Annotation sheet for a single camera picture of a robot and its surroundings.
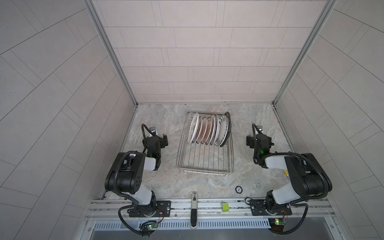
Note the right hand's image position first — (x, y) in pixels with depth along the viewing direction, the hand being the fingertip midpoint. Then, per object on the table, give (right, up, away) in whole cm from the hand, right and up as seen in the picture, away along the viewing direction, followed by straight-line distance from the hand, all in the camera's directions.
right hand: (256, 133), depth 95 cm
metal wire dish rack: (-34, -14, -8) cm, 38 cm away
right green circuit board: (-1, -39, -27) cm, 47 cm away
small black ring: (-16, -27, -18) cm, 36 cm away
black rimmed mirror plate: (-19, +12, -6) cm, 23 cm away
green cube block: (-24, -32, -24) cm, 47 cm away
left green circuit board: (-57, -36, -30) cm, 74 cm away
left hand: (-64, +1, -1) cm, 64 cm away
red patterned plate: (-37, +5, -12) cm, 39 cm away
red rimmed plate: (-31, +7, -7) cm, 32 cm away
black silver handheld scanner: (-39, -32, -29) cm, 59 cm away
